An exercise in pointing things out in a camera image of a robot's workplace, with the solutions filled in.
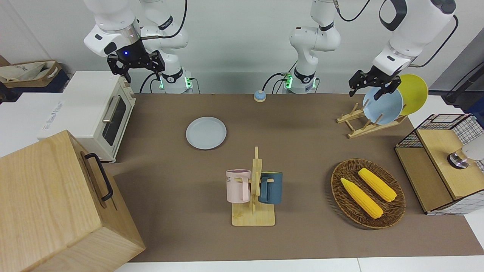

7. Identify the gray plate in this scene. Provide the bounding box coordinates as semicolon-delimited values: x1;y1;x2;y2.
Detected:
186;116;227;150

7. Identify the dark blue mug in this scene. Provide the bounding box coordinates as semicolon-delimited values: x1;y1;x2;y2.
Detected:
259;171;283;205

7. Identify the pink mug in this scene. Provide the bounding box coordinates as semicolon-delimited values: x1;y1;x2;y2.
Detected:
226;169;252;204

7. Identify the black left arm wrist cable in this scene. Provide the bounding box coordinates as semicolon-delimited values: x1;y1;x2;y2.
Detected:
408;14;459;68

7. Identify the black right arm wrist cable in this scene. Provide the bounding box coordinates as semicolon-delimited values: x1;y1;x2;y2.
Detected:
141;0;188;40

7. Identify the light blue plate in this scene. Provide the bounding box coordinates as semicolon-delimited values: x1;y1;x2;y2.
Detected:
363;86;404;125

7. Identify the black left arm base cable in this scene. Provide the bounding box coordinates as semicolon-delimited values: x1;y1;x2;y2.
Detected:
262;72;290;94

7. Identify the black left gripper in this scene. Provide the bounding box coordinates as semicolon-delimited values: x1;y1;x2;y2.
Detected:
348;66;402;101

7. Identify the silver white cylindrical object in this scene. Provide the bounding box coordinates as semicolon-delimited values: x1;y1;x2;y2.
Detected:
447;145;484;170

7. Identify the large wooden box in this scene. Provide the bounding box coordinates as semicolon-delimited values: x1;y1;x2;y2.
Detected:
0;130;146;272

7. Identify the black arm base cable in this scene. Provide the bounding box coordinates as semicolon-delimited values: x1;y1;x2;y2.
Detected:
262;72;290;94
139;73;159;94

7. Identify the brown wicker basket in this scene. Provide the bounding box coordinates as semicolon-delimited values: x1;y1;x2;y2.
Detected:
331;158;406;230

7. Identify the wooden mug tree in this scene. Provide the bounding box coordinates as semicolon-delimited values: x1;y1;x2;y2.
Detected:
231;146;276;227

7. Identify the black left arm upper cable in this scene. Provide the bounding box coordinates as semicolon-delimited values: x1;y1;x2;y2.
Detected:
333;0;373;22

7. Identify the white toaster oven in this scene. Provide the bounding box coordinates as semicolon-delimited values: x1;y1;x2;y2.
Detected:
37;71;137;164

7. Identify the black arm wrist cable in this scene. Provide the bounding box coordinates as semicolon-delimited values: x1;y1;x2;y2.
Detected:
408;14;459;68
141;0;188;40

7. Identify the wooden dish rack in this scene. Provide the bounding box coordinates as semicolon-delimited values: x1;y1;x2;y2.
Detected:
336;103;409;139

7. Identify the black box handle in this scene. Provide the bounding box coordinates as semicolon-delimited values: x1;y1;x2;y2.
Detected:
84;153;114;202

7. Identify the yellow corn cob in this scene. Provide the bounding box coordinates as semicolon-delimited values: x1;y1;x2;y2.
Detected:
358;168;397;202
340;178;384;219

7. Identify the yellow plate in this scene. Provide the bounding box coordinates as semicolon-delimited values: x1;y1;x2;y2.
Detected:
393;74;429;116

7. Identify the brown table mat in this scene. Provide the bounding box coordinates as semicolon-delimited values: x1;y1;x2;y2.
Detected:
102;93;484;263

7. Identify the beige cloth bag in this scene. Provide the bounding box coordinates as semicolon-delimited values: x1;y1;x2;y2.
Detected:
0;62;50;82

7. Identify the black right arm base cable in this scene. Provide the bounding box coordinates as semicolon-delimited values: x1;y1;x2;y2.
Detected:
139;73;159;94

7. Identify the dark blue crate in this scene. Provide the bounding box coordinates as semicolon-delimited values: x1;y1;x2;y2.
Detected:
0;71;71;102

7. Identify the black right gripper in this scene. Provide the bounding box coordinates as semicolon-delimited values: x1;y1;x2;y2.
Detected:
107;39;166;83

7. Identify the wire and wood shelf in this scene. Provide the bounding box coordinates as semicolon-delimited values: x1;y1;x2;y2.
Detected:
394;113;484;216

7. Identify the brown cardboard box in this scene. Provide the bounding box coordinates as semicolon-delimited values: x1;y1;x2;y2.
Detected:
0;60;63;90

